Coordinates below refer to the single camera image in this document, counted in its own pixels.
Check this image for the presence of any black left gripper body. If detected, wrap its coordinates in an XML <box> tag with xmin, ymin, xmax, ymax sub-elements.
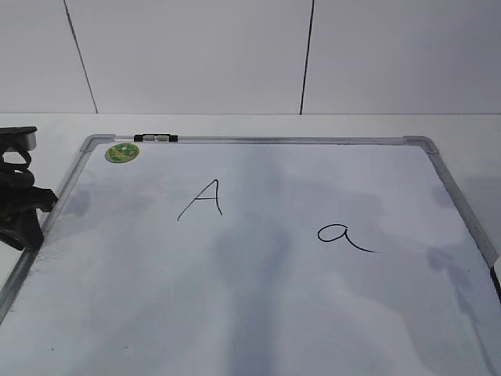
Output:
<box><xmin>1</xmin><ymin>126</ymin><xmax>38</xmax><ymax>214</ymax></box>

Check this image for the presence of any white aluminium-framed whiteboard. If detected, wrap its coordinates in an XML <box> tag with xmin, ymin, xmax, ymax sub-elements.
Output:
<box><xmin>1</xmin><ymin>135</ymin><xmax>500</xmax><ymax>375</ymax></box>

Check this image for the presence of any round green magnet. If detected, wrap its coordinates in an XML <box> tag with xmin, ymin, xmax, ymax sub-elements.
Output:
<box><xmin>105</xmin><ymin>143</ymin><xmax>140</xmax><ymax>164</ymax></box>

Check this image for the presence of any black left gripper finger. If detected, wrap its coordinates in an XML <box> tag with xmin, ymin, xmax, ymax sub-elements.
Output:
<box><xmin>1</xmin><ymin>209</ymin><xmax>44</xmax><ymax>251</ymax></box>
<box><xmin>29</xmin><ymin>187</ymin><xmax>58</xmax><ymax>212</ymax></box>

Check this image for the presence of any black marker clip holder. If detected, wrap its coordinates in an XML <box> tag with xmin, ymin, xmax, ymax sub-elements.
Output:
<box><xmin>133</xmin><ymin>133</ymin><xmax>178</xmax><ymax>143</ymax></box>

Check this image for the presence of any white whiteboard eraser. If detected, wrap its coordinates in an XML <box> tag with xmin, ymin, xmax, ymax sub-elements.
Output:
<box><xmin>489</xmin><ymin>266</ymin><xmax>501</xmax><ymax>301</ymax></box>

